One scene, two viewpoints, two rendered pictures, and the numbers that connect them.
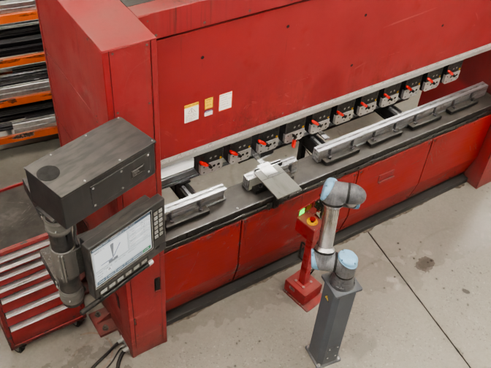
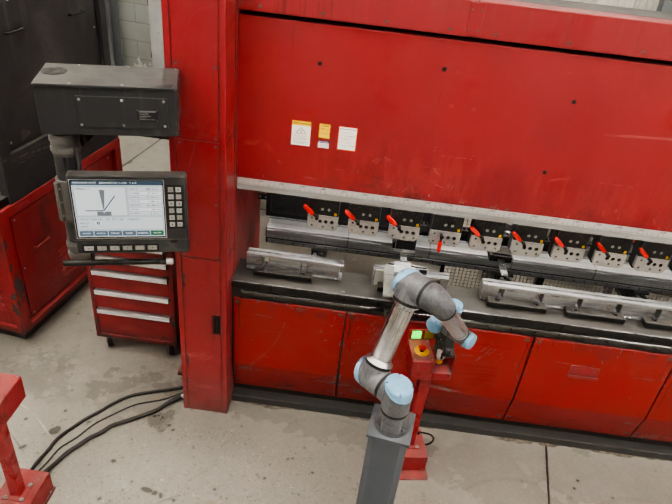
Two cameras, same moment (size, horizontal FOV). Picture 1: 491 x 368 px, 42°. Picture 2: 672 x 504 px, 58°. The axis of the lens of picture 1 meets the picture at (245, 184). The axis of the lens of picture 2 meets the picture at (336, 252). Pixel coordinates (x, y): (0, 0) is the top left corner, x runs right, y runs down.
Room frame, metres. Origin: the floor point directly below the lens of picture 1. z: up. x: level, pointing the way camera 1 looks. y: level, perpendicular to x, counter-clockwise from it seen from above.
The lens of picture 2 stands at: (0.83, -1.44, 2.69)
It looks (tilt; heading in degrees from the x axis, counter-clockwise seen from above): 33 degrees down; 38
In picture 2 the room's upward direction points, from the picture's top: 7 degrees clockwise
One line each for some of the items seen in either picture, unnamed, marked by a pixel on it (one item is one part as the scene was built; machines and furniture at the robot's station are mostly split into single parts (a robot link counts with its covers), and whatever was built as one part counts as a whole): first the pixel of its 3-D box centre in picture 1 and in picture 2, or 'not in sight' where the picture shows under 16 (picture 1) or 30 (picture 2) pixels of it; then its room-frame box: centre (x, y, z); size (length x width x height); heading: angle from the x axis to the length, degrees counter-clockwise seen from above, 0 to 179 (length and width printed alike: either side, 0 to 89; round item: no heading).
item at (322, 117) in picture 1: (316, 117); (486, 232); (3.31, -0.41, 1.26); 0.15 x 0.09 x 0.17; 126
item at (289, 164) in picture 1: (270, 172); (410, 279); (3.12, -0.16, 0.92); 0.39 x 0.06 x 0.10; 126
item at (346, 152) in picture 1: (340, 155); (515, 304); (3.40, -0.63, 0.89); 0.30 x 0.05 x 0.03; 126
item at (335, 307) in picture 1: (332, 320); (379, 482); (2.39, -0.61, 0.39); 0.18 x 0.18 x 0.77; 27
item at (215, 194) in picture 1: (188, 205); (294, 263); (2.76, 0.33, 0.92); 0.50 x 0.06 x 0.10; 126
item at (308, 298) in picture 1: (305, 289); (407, 453); (2.87, -0.49, 0.06); 0.25 x 0.20 x 0.12; 45
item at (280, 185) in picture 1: (278, 181); (401, 282); (2.97, -0.20, 1.00); 0.26 x 0.18 x 0.01; 36
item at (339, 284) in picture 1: (343, 276); (393, 415); (2.39, -0.61, 0.82); 0.15 x 0.15 x 0.10
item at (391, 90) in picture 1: (386, 92); (609, 248); (3.66, -0.90, 1.26); 0.15 x 0.09 x 0.17; 126
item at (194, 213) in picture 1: (186, 217); (283, 273); (2.69, 0.34, 0.89); 0.30 x 0.05 x 0.03; 126
